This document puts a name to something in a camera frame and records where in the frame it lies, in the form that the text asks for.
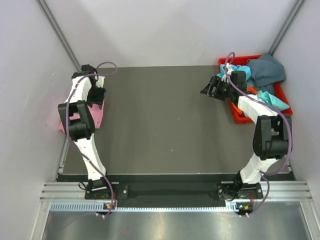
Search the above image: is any orange t shirt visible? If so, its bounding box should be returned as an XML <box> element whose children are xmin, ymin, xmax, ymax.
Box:
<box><xmin>228</xmin><ymin>86</ymin><xmax>258</xmax><ymax>117</ymax></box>

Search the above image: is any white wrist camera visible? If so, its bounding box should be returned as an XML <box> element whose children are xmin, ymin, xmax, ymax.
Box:
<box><xmin>95</xmin><ymin>76</ymin><xmax>105</xmax><ymax>88</ymax></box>
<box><xmin>218</xmin><ymin>63</ymin><xmax>234</xmax><ymax>84</ymax></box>

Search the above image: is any aluminium corner post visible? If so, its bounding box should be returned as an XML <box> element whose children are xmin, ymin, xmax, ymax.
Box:
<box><xmin>36</xmin><ymin>0</ymin><xmax>81</xmax><ymax>71</ymax></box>
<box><xmin>268</xmin><ymin>0</ymin><xmax>306</xmax><ymax>56</ymax></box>

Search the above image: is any pink t shirt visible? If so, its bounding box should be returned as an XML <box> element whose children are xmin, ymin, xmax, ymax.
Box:
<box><xmin>58</xmin><ymin>101</ymin><xmax>105</xmax><ymax>132</ymax></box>

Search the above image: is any grey blue t shirt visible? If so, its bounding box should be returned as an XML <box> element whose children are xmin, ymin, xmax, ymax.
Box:
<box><xmin>247</xmin><ymin>53</ymin><xmax>287</xmax><ymax>95</ymax></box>

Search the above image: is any left aluminium corner post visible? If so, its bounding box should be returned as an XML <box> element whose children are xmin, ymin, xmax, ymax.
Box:
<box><xmin>36</xmin><ymin>0</ymin><xmax>81</xmax><ymax>71</ymax></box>

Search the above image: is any red plastic bin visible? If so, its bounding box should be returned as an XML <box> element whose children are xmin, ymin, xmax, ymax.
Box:
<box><xmin>217</xmin><ymin>54</ymin><xmax>293</xmax><ymax>125</ymax></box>

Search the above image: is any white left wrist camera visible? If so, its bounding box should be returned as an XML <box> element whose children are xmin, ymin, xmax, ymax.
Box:
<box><xmin>95</xmin><ymin>76</ymin><xmax>105</xmax><ymax>88</ymax></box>

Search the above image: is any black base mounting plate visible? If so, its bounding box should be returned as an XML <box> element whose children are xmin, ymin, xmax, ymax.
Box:
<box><xmin>84</xmin><ymin>181</ymin><xmax>264</xmax><ymax>201</ymax></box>

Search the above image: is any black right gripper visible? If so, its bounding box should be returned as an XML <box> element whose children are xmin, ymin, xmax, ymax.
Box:
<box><xmin>200</xmin><ymin>75</ymin><xmax>235</xmax><ymax>102</ymax></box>

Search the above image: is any right aluminium corner post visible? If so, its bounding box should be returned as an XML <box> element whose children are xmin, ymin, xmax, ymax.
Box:
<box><xmin>268</xmin><ymin>0</ymin><xmax>306</xmax><ymax>56</ymax></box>

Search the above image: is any slotted cable duct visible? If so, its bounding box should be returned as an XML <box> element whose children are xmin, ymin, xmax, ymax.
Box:
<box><xmin>50</xmin><ymin>201</ymin><xmax>249</xmax><ymax>213</ymax></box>

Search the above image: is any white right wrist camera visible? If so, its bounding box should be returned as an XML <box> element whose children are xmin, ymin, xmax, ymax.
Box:
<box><xmin>218</xmin><ymin>63</ymin><xmax>234</xmax><ymax>84</ymax></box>

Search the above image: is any aluminium frame rail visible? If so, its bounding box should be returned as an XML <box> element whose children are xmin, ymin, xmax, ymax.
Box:
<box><xmin>40</xmin><ymin>181</ymin><xmax>313</xmax><ymax>202</ymax></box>

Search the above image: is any teal t shirt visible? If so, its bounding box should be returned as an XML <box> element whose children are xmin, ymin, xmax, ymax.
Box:
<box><xmin>240</xmin><ymin>90</ymin><xmax>291</xmax><ymax>118</ymax></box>

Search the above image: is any light blue t shirt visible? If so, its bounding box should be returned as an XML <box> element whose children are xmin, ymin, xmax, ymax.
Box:
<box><xmin>217</xmin><ymin>63</ymin><xmax>252</xmax><ymax>83</ymax></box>

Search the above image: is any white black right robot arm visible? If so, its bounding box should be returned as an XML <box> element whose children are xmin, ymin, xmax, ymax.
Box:
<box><xmin>201</xmin><ymin>70</ymin><xmax>293</xmax><ymax>201</ymax></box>

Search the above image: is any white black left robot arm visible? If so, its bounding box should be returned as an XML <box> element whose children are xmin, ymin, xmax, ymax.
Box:
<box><xmin>57</xmin><ymin>64</ymin><xmax>114</xmax><ymax>201</ymax></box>

